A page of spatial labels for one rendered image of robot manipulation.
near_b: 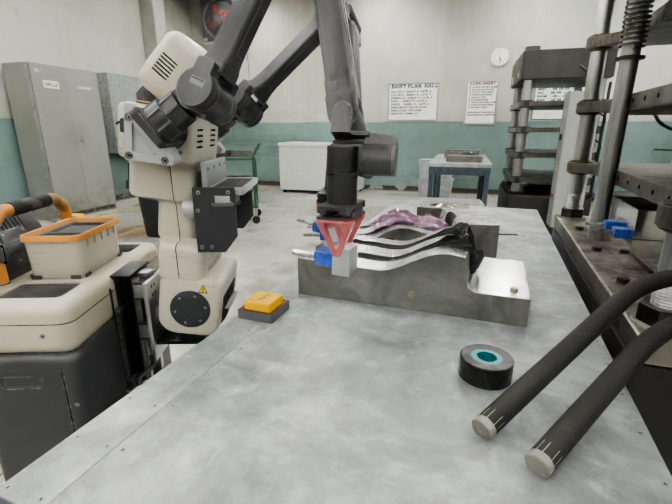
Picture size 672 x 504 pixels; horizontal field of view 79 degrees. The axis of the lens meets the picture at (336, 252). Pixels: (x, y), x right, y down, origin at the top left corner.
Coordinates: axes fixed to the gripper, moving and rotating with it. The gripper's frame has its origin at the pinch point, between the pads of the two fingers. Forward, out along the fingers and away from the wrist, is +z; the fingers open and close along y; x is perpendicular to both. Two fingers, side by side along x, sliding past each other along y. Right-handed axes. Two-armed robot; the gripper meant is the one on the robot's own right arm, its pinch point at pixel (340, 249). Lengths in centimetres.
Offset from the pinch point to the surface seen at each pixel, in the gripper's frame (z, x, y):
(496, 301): 10.2, -29.7, 9.9
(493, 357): 12.0, -29.3, -9.5
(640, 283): 2, -52, 7
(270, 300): 11.8, 14.1, -3.3
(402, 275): 7.4, -10.5, 10.0
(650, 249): 9, -71, 64
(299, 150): 19, 308, 638
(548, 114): -49, -110, 746
